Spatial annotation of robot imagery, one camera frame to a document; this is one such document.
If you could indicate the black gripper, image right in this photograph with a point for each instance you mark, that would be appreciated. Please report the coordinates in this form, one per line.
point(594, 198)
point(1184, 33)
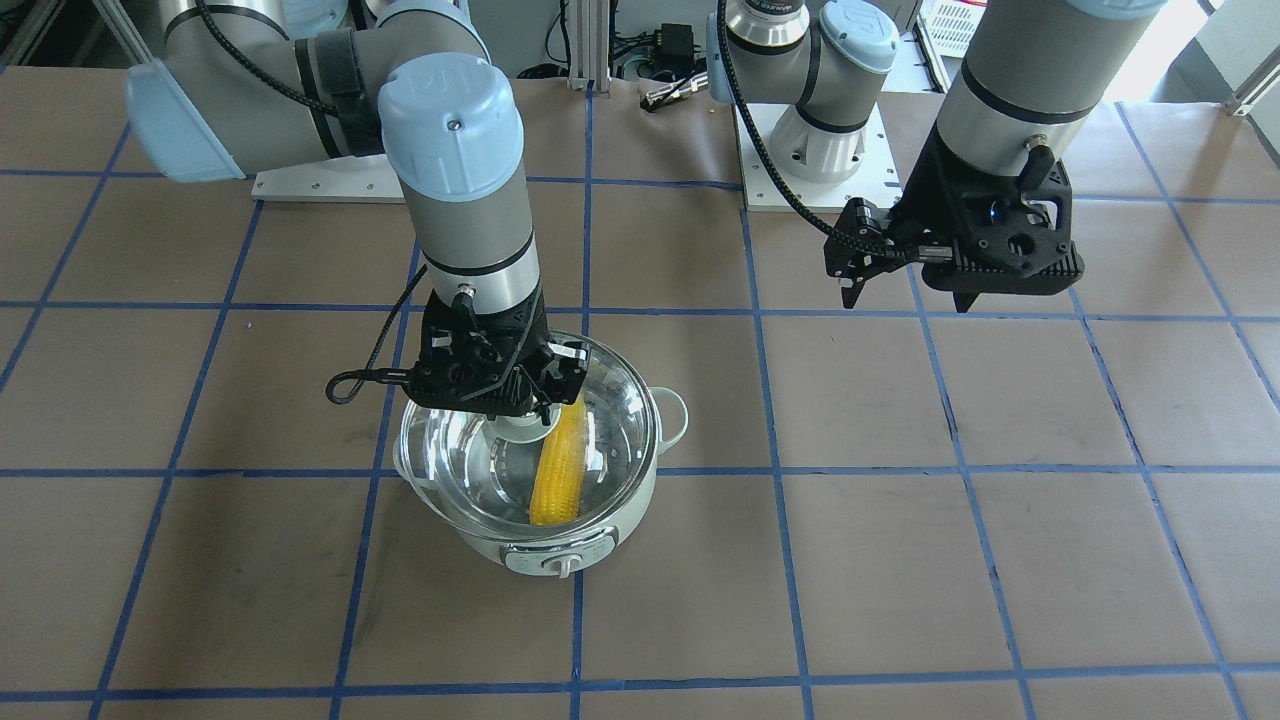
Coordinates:
point(926, 193)

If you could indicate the white basket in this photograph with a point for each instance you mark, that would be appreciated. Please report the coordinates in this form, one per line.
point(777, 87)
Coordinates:
point(952, 24)

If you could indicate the silver metal connector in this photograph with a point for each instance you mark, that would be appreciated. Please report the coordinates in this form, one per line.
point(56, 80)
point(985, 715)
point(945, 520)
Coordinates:
point(674, 92)

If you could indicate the black power adapter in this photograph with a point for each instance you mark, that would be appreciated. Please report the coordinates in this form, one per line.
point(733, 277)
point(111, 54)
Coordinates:
point(674, 49)

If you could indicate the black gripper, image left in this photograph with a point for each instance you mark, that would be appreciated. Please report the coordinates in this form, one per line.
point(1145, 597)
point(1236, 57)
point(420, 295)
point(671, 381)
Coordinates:
point(568, 377)

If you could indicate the mint green electric pot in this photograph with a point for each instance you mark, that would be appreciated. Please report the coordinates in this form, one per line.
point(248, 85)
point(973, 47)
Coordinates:
point(634, 423)

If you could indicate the metal base plate, image right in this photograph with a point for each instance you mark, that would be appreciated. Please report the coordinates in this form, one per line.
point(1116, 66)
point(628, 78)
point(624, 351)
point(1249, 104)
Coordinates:
point(825, 170)

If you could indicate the yellow corn cob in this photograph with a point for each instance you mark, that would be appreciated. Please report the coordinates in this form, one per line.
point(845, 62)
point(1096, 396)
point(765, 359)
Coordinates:
point(557, 487)

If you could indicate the glass pot lid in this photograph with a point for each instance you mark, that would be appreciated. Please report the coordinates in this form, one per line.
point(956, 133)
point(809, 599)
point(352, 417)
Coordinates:
point(476, 475)

